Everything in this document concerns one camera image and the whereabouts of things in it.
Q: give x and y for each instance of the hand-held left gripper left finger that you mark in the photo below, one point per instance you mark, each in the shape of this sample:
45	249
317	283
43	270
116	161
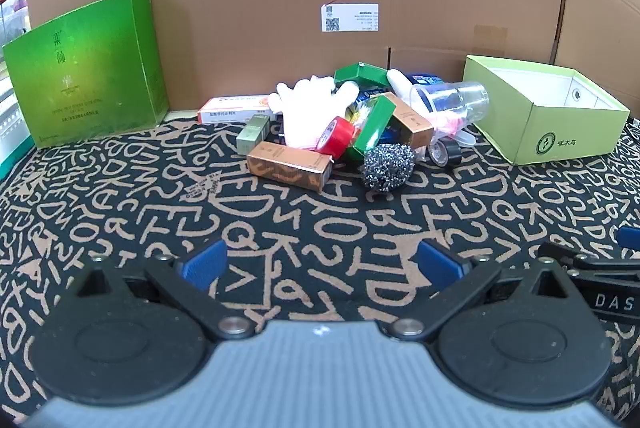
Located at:
205	264

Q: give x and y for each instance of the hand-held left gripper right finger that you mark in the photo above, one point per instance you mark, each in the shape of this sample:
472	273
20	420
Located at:
441	264

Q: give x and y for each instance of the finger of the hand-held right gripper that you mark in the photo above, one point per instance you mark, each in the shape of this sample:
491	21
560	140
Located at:
600	262
630	237

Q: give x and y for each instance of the light green box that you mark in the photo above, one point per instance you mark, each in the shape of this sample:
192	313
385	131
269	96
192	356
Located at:
565	133

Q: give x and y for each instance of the white orange medicine box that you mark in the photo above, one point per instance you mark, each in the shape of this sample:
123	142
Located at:
230	111

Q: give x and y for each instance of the white glove pink cuff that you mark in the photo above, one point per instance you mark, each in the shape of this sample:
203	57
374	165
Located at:
305	113
400	81

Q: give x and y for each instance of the small blue box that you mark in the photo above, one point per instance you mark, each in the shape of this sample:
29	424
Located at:
425	80

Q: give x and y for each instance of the black letter-print mat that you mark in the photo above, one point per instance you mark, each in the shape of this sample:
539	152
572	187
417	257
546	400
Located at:
150	208

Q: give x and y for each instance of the steel wool scrubber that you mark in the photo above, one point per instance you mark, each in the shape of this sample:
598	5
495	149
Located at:
387	168

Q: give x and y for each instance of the black tape roll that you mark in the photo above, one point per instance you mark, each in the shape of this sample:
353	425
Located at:
452	153

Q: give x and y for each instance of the brown patterned carton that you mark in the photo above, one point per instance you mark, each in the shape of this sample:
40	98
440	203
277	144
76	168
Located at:
412	123
285	163

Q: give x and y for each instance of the small sage green carton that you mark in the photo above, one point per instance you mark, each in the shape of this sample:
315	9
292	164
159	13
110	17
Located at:
252	133

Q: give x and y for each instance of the green rectangular carton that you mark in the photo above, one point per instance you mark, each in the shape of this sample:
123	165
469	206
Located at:
372	128

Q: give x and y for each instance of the clear plastic cup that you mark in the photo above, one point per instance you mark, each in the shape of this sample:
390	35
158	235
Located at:
460	101

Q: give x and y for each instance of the red tape roll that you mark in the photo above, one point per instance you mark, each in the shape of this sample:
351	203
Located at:
340	133

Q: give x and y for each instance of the colourful printed pack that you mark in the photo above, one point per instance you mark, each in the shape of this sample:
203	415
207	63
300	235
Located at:
364	101

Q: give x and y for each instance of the green hexagonal box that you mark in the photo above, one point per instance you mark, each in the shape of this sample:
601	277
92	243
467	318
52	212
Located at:
362	72

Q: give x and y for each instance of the large green gift box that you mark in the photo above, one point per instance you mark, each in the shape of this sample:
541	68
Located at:
85	68

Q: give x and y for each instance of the white display cabinet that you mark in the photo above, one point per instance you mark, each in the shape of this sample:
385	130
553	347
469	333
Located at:
10	108

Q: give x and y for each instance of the white shipping label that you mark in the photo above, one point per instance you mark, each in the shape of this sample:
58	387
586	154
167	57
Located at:
350	16

